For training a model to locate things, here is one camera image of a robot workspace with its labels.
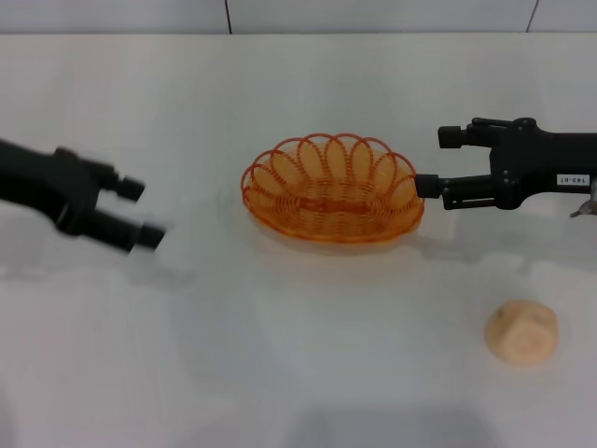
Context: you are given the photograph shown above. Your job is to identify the orange woven plastic basket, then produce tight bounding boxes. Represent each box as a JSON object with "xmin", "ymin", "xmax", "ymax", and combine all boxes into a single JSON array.
[{"xmin": 241, "ymin": 133, "xmax": 425, "ymax": 245}]

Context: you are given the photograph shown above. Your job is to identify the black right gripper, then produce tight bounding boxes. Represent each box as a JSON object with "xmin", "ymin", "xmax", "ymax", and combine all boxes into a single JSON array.
[{"xmin": 414, "ymin": 117, "xmax": 597, "ymax": 212}]

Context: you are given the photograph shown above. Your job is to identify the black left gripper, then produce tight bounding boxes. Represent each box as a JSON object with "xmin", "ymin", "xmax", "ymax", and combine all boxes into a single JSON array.
[{"xmin": 0, "ymin": 136, "xmax": 169, "ymax": 256}]

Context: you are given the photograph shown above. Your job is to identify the round beige bread roll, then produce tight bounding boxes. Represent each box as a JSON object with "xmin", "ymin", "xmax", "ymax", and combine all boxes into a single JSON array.
[{"xmin": 484, "ymin": 298, "xmax": 560, "ymax": 368}]

